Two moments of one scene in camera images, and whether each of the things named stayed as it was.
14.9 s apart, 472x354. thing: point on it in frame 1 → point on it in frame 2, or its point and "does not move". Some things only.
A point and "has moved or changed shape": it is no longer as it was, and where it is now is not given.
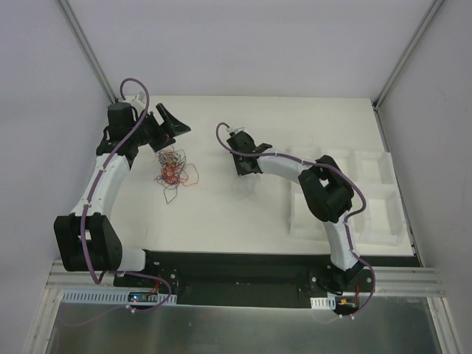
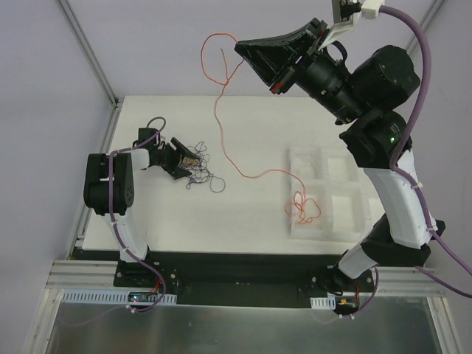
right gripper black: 241,162 → 299,59
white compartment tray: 380,223 does not move
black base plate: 245,279 does not move
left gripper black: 161,131 → 173,158
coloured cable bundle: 174,171 has moved or changed shape
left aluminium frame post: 70,15 does not move
